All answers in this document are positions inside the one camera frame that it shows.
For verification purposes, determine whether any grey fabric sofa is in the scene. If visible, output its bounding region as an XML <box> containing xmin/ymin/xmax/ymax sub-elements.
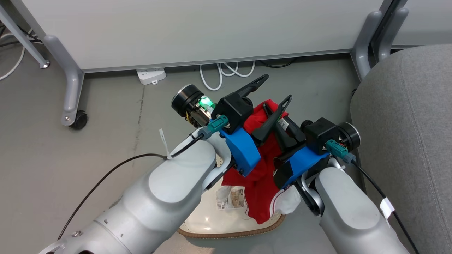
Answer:
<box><xmin>350</xmin><ymin>44</ymin><xmax>452</xmax><ymax>254</ymax></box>

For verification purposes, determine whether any printed paper label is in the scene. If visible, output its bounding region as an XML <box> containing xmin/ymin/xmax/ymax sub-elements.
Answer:
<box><xmin>215</xmin><ymin>186</ymin><xmax>246</xmax><ymax>211</ymax></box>

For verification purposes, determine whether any black cable under panel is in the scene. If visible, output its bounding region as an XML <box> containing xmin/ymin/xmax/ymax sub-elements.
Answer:
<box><xmin>260</xmin><ymin>58</ymin><xmax>297</xmax><ymax>68</ymax></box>

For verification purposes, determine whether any white power strip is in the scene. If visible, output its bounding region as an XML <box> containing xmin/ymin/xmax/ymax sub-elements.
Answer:
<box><xmin>136</xmin><ymin>68</ymin><xmax>166</xmax><ymax>85</ymax></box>

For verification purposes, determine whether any grey curved partition leg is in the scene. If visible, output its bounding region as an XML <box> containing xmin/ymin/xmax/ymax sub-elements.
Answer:
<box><xmin>351</xmin><ymin>11</ymin><xmax>383</xmax><ymax>81</ymax></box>
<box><xmin>376</xmin><ymin>7</ymin><xmax>409</xmax><ymax>62</ymax></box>

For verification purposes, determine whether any beige plastic laundry basket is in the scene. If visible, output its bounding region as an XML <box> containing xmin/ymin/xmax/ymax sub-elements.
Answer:
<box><xmin>177</xmin><ymin>155</ymin><xmax>286</xmax><ymax>238</ymax></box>

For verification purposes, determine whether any thin grey metal leg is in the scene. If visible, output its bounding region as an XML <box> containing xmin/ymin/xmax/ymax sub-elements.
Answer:
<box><xmin>0</xmin><ymin>4</ymin><xmax>50</xmax><ymax>69</ymax></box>

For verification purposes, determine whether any grey partition leg with caster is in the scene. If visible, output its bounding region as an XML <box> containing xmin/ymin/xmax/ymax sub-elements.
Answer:
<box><xmin>42</xmin><ymin>34</ymin><xmax>85</xmax><ymax>127</ymax></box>

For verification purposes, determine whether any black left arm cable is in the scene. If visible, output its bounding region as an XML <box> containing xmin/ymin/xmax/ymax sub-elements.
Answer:
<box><xmin>56</xmin><ymin>115</ymin><xmax>229</xmax><ymax>240</ymax></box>

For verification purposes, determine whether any red garment with striped cuffs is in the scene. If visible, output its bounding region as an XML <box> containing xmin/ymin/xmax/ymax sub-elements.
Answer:
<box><xmin>222</xmin><ymin>99</ymin><xmax>293</xmax><ymax>225</ymax></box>

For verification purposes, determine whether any black caster wheel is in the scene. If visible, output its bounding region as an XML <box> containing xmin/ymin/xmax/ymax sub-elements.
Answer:
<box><xmin>69</xmin><ymin>110</ymin><xmax>88</xmax><ymax>130</ymax></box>

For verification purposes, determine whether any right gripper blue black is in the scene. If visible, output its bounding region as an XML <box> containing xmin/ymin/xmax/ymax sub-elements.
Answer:
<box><xmin>263</xmin><ymin>103</ymin><xmax>361</xmax><ymax>191</ymax></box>

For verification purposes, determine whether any white garment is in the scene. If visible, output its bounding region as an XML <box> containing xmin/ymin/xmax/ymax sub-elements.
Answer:
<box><xmin>270</xmin><ymin>187</ymin><xmax>301</xmax><ymax>216</ymax></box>

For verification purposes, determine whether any white looped cable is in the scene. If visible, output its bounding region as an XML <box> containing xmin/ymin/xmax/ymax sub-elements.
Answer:
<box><xmin>200</xmin><ymin>63</ymin><xmax>224</xmax><ymax>91</ymax></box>
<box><xmin>219</xmin><ymin>61</ymin><xmax>255</xmax><ymax>78</ymax></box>

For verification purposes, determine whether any black floor cable bundle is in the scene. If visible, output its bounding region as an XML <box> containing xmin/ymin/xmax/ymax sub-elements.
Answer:
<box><xmin>0</xmin><ymin>25</ymin><xmax>43</xmax><ymax>48</ymax></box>

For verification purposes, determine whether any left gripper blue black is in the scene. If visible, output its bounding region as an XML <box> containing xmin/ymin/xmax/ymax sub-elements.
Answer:
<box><xmin>171</xmin><ymin>74</ymin><xmax>293</xmax><ymax>177</ymax></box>

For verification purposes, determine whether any narrow white partition panel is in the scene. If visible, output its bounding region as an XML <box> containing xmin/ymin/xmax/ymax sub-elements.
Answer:
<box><xmin>390</xmin><ymin>0</ymin><xmax>452</xmax><ymax>49</ymax></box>

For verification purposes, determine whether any white cable tag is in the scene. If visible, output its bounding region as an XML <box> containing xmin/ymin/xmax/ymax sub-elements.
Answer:
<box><xmin>380</xmin><ymin>198</ymin><xmax>395</xmax><ymax>221</ymax></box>
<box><xmin>159</xmin><ymin>128</ymin><xmax>173</xmax><ymax>159</ymax></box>

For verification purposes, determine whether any thin white floor cable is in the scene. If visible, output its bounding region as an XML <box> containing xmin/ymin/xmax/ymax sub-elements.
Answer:
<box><xmin>0</xmin><ymin>34</ymin><xmax>27</xmax><ymax>81</ymax></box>

